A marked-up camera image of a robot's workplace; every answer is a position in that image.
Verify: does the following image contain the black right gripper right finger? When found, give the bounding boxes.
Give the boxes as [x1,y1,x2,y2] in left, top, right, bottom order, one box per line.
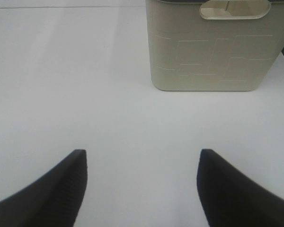
[196,149,284,227]

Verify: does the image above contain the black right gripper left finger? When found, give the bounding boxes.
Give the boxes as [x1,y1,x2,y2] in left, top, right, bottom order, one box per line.
[0,149,88,227]

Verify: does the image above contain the beige plastic storage bin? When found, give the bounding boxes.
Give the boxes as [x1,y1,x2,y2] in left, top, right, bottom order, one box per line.
[146,0,284,91]

